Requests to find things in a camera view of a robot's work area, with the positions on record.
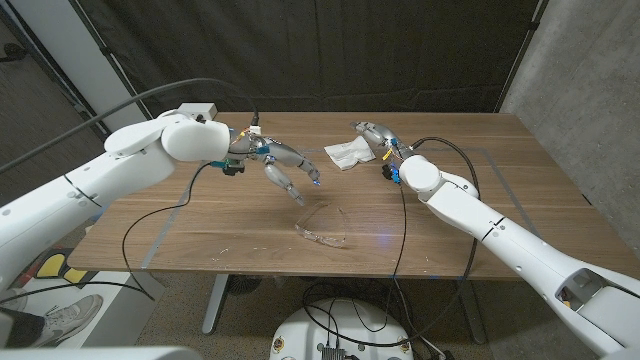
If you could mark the black round fan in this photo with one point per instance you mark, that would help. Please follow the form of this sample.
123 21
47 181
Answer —
243 284

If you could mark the black backdrop stand pole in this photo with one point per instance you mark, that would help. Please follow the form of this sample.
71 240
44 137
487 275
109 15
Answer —
520 52
115 62

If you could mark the clear plastic safety glasses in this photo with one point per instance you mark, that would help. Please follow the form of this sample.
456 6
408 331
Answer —
320 239

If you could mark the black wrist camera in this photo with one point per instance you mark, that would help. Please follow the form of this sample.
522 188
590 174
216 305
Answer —
231 167
391 172

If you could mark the white power outlet box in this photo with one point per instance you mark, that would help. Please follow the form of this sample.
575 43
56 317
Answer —
206 109

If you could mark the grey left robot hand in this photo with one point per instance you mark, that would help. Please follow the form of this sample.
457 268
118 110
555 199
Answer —
285 152

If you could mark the grey sneaker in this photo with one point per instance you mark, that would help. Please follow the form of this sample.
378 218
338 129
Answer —
70 317

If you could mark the grey table leg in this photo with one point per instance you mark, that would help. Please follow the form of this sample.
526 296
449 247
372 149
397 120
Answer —
472 315

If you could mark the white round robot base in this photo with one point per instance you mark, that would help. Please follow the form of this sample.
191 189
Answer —
345 330

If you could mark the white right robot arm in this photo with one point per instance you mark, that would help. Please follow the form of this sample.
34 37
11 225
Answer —
475 210

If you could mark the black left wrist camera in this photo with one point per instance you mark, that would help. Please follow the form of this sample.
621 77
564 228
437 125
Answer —
231 167

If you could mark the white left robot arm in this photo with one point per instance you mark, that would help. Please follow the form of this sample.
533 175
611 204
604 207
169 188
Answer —
100 175

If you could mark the white tissue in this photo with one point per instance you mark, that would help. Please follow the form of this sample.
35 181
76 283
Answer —
347 152

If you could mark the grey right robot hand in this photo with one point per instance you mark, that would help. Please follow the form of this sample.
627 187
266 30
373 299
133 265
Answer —
380 135

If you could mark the yellow and black floor object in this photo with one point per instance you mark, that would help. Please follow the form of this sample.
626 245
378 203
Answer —
52 266

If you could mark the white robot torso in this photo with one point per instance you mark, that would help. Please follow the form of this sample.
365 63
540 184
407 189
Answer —
100 354

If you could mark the black backdrop curtain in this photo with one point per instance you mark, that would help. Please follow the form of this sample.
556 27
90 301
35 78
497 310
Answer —
320 50

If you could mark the dark trouser leg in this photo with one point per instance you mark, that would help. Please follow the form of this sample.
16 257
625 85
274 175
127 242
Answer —
20 330

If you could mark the white table leg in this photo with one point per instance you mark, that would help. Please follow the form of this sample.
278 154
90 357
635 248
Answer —
215 305

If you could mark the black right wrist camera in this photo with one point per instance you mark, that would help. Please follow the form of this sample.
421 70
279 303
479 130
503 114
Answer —
391 172

